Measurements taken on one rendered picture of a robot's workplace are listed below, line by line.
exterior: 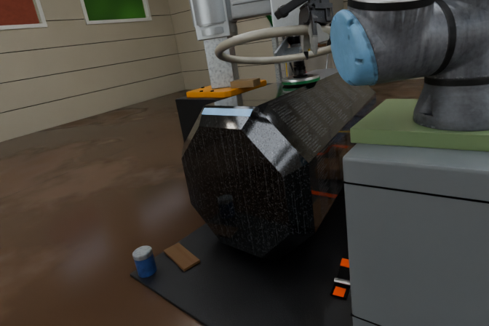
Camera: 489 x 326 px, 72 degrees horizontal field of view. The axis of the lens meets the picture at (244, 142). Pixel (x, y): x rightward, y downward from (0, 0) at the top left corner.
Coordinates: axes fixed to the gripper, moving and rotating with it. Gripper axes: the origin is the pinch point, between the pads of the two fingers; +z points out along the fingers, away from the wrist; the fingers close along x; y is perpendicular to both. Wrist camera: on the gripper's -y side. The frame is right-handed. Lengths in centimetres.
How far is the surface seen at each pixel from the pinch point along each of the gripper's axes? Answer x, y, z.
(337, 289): 31, 21, 96
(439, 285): -42, 5, 56
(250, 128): 44, -8, 23
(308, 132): 45, 19, 27
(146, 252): 81, -59, 83
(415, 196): -42, 0, 37
